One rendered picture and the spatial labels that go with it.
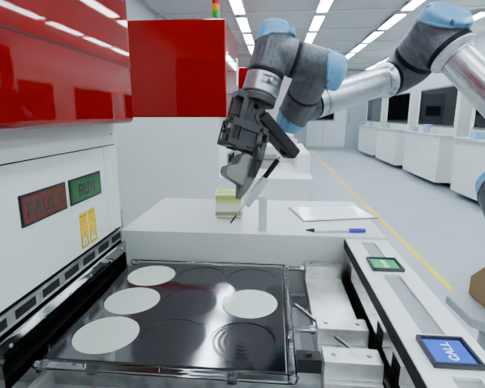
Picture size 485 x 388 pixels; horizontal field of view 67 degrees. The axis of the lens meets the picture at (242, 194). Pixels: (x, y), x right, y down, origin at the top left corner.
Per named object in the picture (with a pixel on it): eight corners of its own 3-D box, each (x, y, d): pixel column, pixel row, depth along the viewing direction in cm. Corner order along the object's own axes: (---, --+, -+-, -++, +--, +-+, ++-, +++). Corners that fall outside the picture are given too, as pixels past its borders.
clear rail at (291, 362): (287, 387, 48) (287, 378, 47) (282, 269, 84) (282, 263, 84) (298, 388, 48) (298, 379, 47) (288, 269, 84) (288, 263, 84)
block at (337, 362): (323, 379, 50) (324, 360, 50) (320, 362, 54) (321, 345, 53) (382, 382, 50) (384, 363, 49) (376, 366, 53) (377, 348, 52)
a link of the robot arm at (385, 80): (392, 71, 112) (263, 112, 91) (413, 41, 103) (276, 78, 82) (417, 98, 108) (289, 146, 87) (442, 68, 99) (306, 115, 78)
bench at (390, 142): (393, 169, 840) (401, 78, 797) (372, 159, 1015) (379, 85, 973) (442, 169, 831) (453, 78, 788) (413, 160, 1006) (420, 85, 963)
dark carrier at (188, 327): (43, 361, 52) (43, 357, 52) (134, 264, 86) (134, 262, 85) (285, 376, 49) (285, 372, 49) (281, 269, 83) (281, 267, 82)
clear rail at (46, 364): (29, 371, 51) (28, 362, 50) (35, 364, 52) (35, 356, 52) (298, 388, 48) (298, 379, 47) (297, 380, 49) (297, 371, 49)
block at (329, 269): (305, 277, 82) (305, 265, 81) (303, 271, 85) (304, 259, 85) (341, 279, 81) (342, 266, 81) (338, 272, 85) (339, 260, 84)
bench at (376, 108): (369, 158, 1054) (375, 86, 1011) (356, 152, 1229) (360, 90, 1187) (408, 158, 1045) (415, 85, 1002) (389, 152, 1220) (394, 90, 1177)
